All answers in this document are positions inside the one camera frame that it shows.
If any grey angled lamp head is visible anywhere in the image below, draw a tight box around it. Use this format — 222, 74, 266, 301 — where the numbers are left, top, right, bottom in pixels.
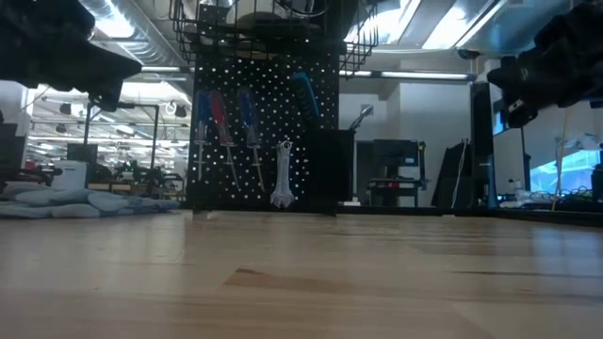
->
348, 104, 376, 131

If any black peg board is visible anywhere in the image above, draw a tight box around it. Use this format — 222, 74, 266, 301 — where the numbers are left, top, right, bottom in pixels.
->
186, 46, 341, 213

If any leaning black panel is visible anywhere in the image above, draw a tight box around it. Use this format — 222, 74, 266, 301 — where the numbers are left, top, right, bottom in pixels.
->
431, 138, 472, 208

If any red handled screwdriver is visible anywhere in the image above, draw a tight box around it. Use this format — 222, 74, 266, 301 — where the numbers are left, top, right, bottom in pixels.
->
208, 89, 241, 192

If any white appliance box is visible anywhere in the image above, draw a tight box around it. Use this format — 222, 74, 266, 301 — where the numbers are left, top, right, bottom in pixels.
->
51, 160, 90, 190

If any black monitor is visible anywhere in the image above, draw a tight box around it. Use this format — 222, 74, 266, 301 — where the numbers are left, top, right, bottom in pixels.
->
0, 121, 24, 167

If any black desk with monitor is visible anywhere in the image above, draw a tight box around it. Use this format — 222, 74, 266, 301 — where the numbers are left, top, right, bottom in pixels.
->
357, 138, 431, 207

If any blue lit screen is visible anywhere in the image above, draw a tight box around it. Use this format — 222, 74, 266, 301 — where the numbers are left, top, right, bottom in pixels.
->
530, 148, 603, 194

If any grey blue wrench pouch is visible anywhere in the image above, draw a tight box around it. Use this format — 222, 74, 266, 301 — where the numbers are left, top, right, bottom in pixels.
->
0, 182, 183, 220

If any black pillar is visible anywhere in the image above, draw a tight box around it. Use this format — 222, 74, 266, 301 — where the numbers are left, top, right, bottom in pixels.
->
469, 80, 495, 208

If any black and blue screwdriver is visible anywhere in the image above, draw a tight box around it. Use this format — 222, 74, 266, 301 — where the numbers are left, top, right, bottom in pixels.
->
289, 71, 321, 126

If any black frame stand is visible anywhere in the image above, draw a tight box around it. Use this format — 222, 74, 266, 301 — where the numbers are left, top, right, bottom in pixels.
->
83, 101, 161, 183

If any blue handled screwdriver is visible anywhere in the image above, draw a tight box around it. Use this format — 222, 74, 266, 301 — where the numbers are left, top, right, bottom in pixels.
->
193, 89, 213, 181
236, 87, 266, 192

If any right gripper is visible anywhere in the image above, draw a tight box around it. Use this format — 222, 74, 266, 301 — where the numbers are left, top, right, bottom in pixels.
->
487, 0, 603, 129

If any white board panel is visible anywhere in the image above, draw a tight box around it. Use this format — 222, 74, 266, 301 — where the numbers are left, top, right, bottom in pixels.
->
492, 126, 532, 208

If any long ceiling light strip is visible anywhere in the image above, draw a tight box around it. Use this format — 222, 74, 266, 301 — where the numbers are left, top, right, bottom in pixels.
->
140, 65, 194, 74
339, 69, 478, 82

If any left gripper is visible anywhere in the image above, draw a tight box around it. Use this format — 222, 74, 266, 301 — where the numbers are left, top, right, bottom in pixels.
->
0, 0, 143, 113

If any black bin box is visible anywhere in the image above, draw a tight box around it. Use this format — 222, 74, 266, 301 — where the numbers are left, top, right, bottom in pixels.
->
305, 129, 357, 217

